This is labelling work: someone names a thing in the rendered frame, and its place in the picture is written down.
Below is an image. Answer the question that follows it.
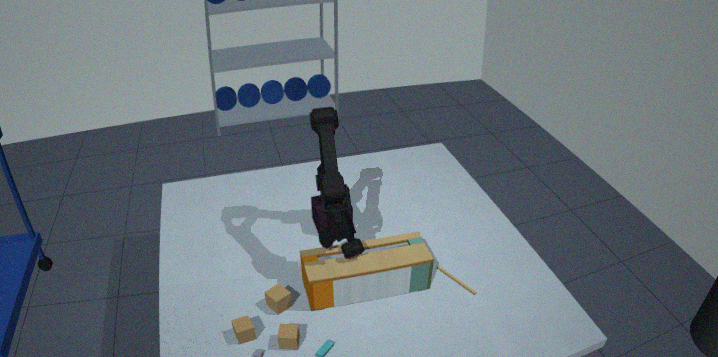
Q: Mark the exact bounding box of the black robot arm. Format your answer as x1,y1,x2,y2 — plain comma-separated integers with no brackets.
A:
309,106,351,248

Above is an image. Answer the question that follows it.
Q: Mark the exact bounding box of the teal flat bar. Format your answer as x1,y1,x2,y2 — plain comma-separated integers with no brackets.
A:
316,340,334,357

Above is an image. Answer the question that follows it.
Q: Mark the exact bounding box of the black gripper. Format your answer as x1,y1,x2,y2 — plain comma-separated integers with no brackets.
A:
341,212,365,259

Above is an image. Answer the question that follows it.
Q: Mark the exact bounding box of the tan wooden stick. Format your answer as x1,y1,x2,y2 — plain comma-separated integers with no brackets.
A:
437,266,477,295

